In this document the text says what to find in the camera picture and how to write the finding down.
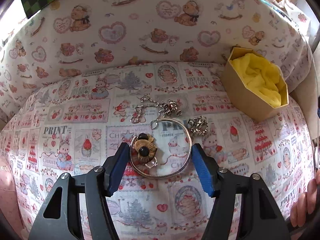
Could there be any pearl ring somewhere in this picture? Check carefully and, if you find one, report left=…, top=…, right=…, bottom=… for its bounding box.
left=144, top=156, right=158, bottom=169

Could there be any silver chain ring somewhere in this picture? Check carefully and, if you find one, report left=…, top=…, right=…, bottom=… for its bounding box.
left=187, top=115, right=209, bottom=137

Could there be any silver charm chain bracelet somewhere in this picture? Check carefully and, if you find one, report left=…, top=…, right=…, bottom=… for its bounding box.
left=130, top=94, right=184, bottom=125

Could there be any gold octagonal jewelry box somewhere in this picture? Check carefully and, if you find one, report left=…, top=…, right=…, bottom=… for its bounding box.
left=221, top=47, right=289, bottom=121

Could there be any person's right hand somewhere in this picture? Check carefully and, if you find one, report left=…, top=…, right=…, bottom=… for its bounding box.
left=290, top=169, right=319, bottom=227

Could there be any yellow cloth in box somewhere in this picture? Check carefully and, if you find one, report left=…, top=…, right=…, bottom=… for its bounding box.
left=230, top=53, right=285, bottom=108

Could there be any christmas print cloth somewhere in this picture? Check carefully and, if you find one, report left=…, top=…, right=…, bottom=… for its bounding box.
left=1, top=63, right=314, bottom=239

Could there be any teddy bear print cloth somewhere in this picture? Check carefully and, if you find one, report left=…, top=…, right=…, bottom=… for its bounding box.
left=1, top=0, right=312, bottom=121

